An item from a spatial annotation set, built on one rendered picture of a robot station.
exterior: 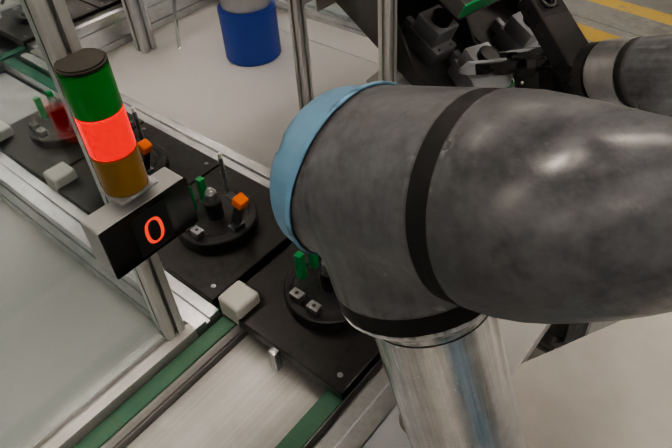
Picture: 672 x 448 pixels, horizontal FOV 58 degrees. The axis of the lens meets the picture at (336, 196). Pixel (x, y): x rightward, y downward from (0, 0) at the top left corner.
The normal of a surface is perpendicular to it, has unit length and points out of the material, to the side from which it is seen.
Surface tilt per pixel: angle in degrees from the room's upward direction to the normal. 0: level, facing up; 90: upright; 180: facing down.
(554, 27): 32
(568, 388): 0
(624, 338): 0
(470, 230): 68
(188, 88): 0
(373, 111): 26
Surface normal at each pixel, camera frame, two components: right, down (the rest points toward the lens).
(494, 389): 0.61, 0.18
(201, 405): -0.06, -0.75
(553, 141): -0.11, -0.47
